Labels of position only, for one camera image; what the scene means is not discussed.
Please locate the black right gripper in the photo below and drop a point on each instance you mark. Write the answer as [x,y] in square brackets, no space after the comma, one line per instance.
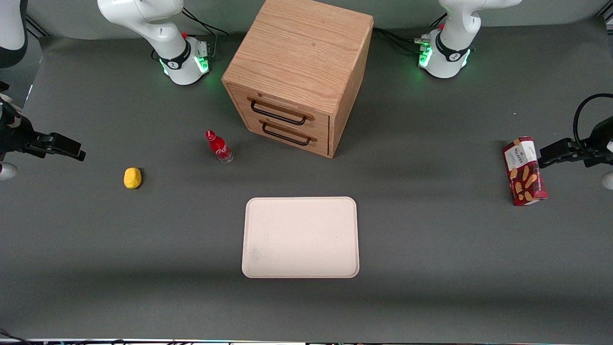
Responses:
[14,135]

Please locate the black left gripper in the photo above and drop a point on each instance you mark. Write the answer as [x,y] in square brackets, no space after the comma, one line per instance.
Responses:
[595,143]

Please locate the red coke bottle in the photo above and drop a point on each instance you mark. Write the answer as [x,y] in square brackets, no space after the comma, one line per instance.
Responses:
[220,149]

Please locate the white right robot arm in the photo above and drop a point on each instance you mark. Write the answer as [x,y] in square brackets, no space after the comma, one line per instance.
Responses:
[158,28]

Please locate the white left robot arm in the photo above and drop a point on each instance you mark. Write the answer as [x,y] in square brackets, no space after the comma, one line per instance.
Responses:
[452,48]

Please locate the beige rectangular tray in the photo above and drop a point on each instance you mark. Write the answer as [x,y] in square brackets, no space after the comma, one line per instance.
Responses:
[306,237]

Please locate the red shortbread cookie box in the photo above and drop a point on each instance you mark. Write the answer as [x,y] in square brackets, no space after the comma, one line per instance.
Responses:
[524,177]

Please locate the yellow lemon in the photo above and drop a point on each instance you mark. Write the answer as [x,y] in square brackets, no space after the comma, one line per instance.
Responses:
[132,178]

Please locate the wooden drawer front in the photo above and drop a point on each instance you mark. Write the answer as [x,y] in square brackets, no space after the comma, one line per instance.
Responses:
[323,147]
[322,125]

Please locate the wooden drawer cabinet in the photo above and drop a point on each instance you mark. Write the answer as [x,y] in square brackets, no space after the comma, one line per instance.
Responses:
[297,48]

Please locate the dark frame rail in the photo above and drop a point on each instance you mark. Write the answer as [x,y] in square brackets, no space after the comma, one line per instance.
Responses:
[36,28]

